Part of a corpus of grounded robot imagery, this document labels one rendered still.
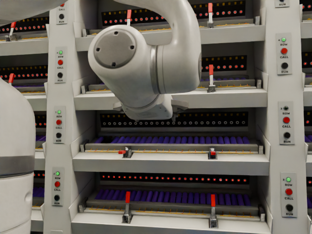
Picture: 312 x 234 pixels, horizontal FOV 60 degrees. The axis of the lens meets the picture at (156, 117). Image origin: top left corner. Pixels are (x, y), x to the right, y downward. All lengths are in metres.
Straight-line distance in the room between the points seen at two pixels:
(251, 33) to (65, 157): 0.70
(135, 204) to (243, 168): 0.37
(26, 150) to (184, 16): 0.28
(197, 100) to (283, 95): 0.25
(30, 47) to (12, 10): 0.83
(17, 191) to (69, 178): 0.72
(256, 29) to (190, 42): 0.52
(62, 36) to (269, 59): 0.67
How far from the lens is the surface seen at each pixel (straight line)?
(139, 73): 0.38
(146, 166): 0.85
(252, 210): 0.93
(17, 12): 0.24
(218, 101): 0.84
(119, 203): 0.95
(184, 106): 0.58
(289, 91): 0.87
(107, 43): 0.39
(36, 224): 1.03
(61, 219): 0.97
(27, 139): 0.22
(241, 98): 0.84
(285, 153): 0.85
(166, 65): 0.39
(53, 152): 0.96
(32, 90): 1.09
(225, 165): 0.83
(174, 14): 0.42
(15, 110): 0.22
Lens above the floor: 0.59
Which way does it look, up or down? 4 degrees up
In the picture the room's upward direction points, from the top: straight up
